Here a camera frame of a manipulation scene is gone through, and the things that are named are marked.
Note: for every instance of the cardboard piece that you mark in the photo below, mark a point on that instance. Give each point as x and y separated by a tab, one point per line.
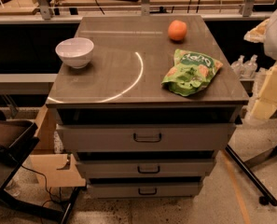
57	171

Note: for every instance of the clear bottle right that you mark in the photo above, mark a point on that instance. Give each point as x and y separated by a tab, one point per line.
249	68

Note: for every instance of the drawer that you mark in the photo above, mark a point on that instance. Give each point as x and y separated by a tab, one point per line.
143	138
145	168
144	190

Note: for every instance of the clear bottle left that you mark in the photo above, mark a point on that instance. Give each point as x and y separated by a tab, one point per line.
237	66

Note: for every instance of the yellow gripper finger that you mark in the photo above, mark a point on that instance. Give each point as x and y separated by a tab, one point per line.
257	34
266	102

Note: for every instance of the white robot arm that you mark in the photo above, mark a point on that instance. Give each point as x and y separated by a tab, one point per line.
270	44

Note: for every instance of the grey drawer cabinet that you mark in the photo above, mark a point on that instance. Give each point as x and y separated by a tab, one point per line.
122	86

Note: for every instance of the green chip bag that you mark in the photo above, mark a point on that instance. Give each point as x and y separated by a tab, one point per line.
191	72

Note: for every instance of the bottom drawer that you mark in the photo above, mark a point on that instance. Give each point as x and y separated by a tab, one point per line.
144	190

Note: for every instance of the middle drawer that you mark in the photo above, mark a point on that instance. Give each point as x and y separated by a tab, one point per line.
145	168

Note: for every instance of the metal railing frame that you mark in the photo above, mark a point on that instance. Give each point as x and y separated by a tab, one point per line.
71	10

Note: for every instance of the clear bottle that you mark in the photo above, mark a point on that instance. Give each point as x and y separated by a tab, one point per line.
249	68
237	66

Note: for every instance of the orange fruit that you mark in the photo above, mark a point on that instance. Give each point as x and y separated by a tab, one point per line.
177	30

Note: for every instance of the white bowl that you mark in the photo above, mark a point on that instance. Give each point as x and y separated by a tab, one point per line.
75	52

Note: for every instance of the top drawer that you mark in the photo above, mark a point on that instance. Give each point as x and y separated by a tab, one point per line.
143	138

